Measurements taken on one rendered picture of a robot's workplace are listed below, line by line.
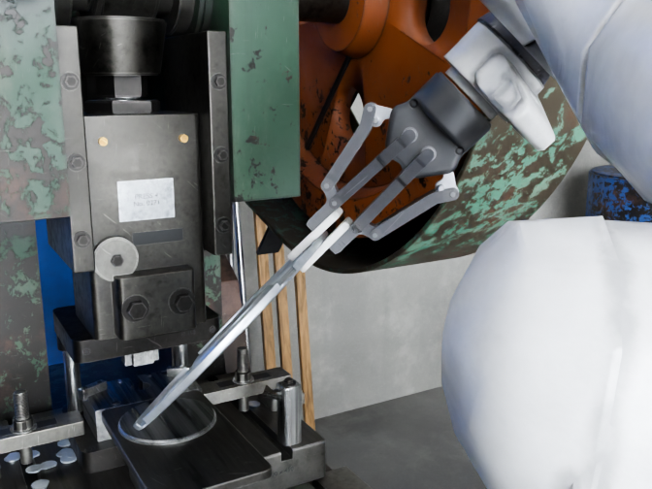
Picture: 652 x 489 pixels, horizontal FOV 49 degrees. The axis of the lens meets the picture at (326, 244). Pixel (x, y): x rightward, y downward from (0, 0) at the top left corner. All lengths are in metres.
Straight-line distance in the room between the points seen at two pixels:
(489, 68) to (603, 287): 0.45
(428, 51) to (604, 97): 0.68
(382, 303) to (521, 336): 2.47
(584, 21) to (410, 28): 0.67
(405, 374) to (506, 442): 2.63
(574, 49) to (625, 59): 0.06
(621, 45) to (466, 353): 0.16
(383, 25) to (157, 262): 0.47
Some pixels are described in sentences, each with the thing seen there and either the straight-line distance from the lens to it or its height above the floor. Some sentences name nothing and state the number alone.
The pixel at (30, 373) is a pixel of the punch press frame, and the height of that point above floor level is 0.76.
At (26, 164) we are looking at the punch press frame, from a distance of 0.85.
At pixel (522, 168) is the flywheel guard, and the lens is 0.89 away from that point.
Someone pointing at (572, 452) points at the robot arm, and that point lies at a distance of 0.24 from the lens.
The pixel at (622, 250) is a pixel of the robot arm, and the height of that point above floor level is 1.16.
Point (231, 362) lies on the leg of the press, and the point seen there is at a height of 0.69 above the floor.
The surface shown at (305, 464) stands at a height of 0.68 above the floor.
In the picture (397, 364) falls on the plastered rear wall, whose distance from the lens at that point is 2.83.
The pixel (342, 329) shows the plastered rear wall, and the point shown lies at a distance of 2.63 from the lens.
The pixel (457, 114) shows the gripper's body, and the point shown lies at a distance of 0.67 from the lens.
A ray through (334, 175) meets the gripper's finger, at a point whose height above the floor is 1.12.
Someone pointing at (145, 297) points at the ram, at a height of 0.95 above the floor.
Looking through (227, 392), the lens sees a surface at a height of 0.75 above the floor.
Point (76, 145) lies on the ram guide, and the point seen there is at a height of 1.14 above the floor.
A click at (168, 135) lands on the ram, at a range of 0.93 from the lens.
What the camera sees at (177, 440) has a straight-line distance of 0.92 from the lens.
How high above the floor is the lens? 1.21
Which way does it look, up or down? 13 degrees down
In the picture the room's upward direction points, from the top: straight up
